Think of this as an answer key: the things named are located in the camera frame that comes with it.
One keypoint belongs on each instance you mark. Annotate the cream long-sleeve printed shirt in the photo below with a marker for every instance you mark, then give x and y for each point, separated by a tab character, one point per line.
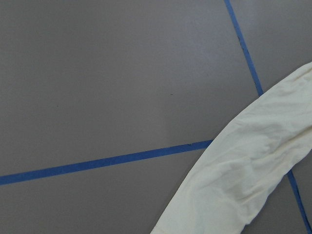
231	181

